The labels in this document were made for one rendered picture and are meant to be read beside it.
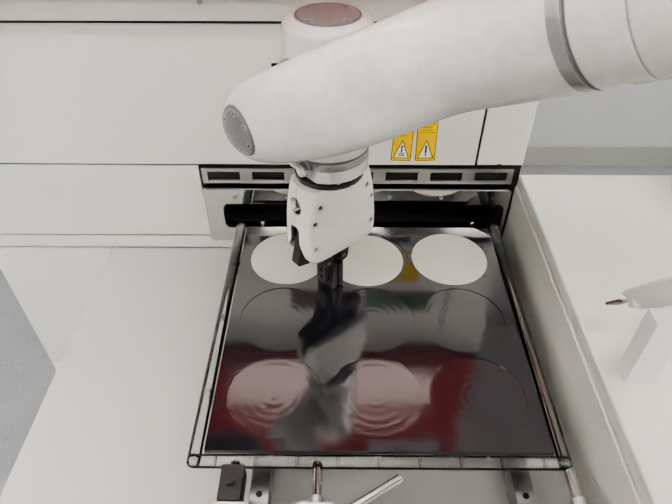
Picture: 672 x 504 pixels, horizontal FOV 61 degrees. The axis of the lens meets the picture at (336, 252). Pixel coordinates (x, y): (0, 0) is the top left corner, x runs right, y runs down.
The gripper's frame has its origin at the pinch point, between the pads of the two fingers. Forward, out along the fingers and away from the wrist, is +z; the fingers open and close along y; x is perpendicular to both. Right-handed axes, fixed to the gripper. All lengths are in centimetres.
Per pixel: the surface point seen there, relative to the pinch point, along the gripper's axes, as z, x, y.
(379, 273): 1.9, -3.2, 5.7
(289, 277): 2.0, 3.9, -3.6
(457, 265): 2.0, -8.8, 14.7
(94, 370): 10.0, 13.4, -28.1
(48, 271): 15, 42, -25
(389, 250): 2.0, -0.8, 9.9
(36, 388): 92, 91, -37
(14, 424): 92, 83, -46
